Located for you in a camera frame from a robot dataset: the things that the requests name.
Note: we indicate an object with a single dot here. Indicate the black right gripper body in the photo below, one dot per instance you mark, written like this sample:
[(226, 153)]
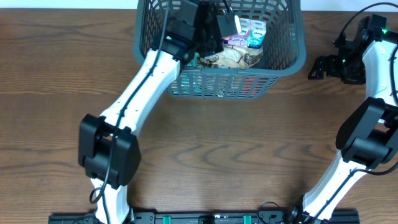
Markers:
[(349, 68)]

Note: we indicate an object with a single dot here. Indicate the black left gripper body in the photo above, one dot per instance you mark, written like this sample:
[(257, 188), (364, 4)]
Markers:
[(202, 45)]

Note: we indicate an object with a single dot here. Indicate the Kleenex tissue multipack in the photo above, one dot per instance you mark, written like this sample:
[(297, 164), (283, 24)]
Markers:
[(251, 35)]

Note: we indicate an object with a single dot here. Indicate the white snack bag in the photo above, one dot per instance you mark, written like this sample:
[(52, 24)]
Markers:
[(232, 57)]

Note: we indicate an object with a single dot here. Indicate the teal wet wipes pack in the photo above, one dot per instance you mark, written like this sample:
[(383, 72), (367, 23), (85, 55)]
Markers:
[(190, 81)]

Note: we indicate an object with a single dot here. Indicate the red spaghetti package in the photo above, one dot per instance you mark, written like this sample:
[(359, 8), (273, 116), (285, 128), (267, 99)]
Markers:
[(252, 86)]

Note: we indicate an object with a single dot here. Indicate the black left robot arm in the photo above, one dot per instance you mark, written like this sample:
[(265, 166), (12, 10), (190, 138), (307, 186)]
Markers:
[(108, 147)]

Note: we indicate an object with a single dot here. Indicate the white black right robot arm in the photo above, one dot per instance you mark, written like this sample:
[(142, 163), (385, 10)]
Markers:
[(368, 137)]

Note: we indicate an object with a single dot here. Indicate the grey plastic basket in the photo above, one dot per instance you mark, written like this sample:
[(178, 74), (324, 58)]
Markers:
[(283, 48)]

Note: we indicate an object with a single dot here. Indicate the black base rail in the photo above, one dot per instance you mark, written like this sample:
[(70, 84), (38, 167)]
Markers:
[(274, 217)]

